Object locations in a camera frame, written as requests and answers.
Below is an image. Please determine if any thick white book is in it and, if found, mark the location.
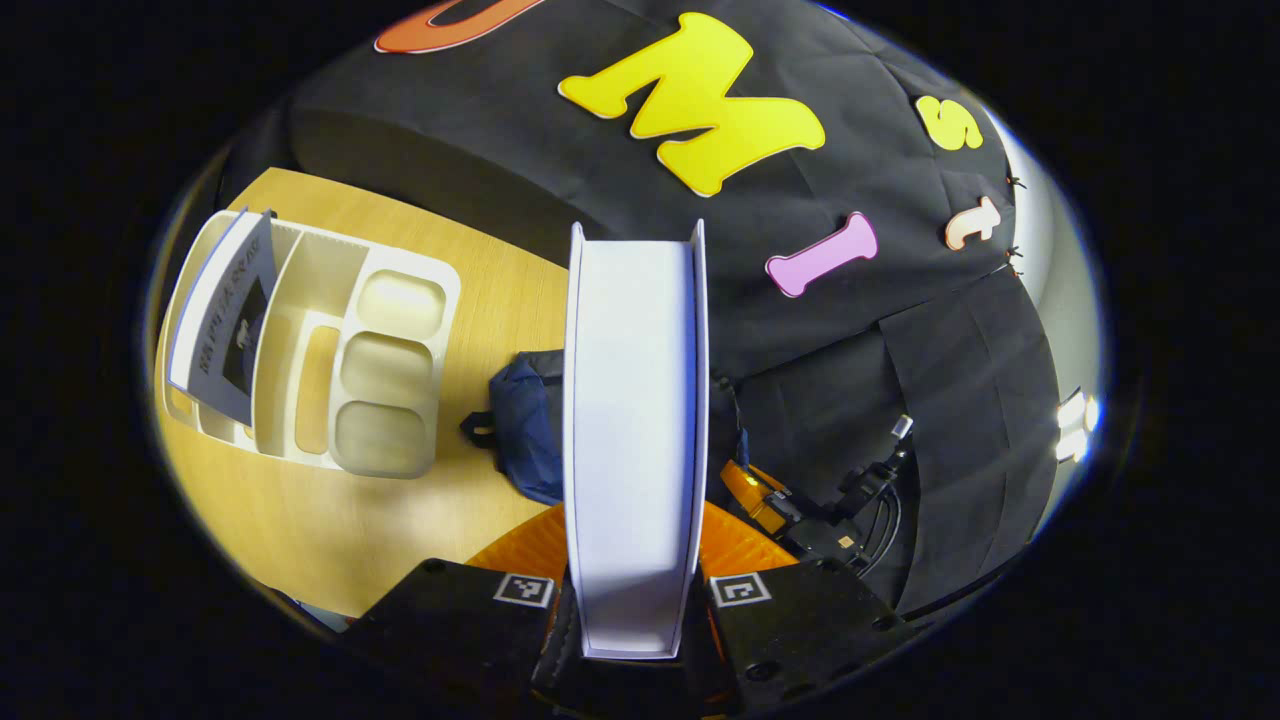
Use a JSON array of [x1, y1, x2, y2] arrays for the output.
[[563, 220, 709, 661]]

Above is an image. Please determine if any white plastic bookshelf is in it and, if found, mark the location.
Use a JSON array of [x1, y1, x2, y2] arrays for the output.
[[155, 208, 463, 479]]

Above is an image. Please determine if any grey cover book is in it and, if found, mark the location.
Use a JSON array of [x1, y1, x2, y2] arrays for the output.
[[165, 208, 279, 426]]

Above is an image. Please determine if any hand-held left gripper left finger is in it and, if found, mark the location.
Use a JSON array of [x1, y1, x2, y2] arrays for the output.
[[345, 500, 571, 703]]

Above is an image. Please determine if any blue schoolbag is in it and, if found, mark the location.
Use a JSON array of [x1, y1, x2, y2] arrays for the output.
[[460, 350, 751, 506]]

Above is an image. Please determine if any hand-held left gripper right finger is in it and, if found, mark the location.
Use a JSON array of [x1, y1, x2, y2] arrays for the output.
[[693, 500, 926, 707]]

